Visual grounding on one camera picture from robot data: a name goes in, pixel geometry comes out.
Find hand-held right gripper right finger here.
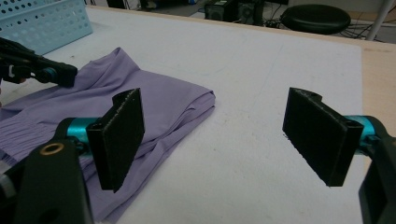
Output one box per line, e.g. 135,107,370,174
282,87,379,188

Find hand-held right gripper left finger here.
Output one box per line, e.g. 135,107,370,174
64,88,146,193

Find light blue plastic basket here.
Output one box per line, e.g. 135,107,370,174
0,0,93,56

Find purple shorts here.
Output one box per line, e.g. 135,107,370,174
0,47,217,224

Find white foam mat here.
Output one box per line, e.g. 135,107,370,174
0,7,366,224

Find black round stool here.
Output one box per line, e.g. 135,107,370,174
279,4,352,35

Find white desk with legs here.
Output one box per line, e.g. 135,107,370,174
365,0,395,41

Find black computer tower green label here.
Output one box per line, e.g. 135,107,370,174
204,0,240,23

